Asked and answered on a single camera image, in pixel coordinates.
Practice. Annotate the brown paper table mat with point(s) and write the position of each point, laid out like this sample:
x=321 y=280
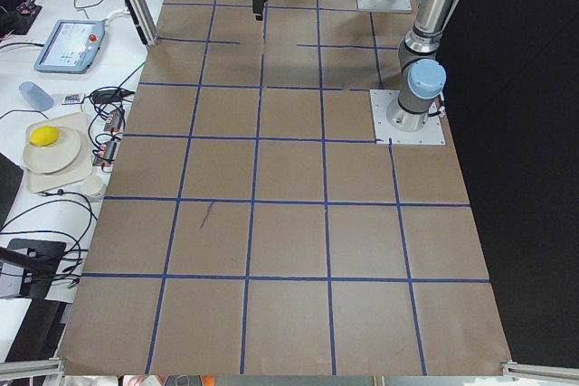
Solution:
x=255 y=224

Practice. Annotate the small white paper cup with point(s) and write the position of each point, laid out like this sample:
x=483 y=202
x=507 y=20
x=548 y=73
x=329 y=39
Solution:
x=93 y=186

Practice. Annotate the black camera stand base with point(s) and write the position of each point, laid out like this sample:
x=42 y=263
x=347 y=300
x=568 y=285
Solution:
x=28 y=267

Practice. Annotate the square beige tray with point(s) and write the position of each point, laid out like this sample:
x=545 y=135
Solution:
x=77 y=170

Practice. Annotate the blue teach pendant tablet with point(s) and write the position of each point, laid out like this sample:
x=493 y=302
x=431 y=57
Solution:
x=72 y=47

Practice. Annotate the yellow lemon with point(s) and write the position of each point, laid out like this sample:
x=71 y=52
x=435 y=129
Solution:
x=44 y=136

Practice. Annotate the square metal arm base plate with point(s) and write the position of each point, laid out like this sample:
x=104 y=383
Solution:
x=395 y=127

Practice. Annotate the translucent blue plastic cup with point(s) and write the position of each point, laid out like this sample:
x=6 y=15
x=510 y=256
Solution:
x=36 y=97

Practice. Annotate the round beige plate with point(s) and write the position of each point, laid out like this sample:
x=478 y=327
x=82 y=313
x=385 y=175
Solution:
x=49 y=159

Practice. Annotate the small remote control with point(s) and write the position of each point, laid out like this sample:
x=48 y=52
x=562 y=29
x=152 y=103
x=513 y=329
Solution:
x=73 y=99

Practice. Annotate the black electronics board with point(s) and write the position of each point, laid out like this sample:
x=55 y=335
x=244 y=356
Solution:
x=24 y=17

